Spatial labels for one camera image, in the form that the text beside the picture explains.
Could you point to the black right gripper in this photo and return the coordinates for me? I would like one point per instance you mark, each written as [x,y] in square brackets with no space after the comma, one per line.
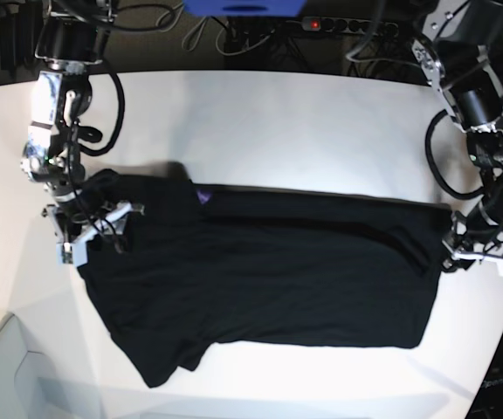
[74,208]

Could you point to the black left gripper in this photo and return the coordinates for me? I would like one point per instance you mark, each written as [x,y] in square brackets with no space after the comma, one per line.
[474,236]

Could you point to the black t-shirt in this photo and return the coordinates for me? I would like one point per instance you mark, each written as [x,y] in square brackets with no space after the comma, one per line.
[210,265]

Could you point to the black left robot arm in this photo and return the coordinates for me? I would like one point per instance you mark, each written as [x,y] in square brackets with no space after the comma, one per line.
[454,58]

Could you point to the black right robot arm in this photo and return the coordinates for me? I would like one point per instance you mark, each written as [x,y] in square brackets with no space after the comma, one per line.
[72,40]

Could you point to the grey bin at table corner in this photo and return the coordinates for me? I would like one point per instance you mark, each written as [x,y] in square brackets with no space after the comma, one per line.
[31,387]

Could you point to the blue box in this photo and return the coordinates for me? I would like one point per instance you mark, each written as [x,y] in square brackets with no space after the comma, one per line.
[244,8]

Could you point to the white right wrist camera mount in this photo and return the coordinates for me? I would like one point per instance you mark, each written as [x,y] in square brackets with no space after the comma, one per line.
[72,238]

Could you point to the white power strip red switch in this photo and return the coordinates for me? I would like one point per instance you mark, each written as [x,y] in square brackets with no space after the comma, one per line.
[348,26]

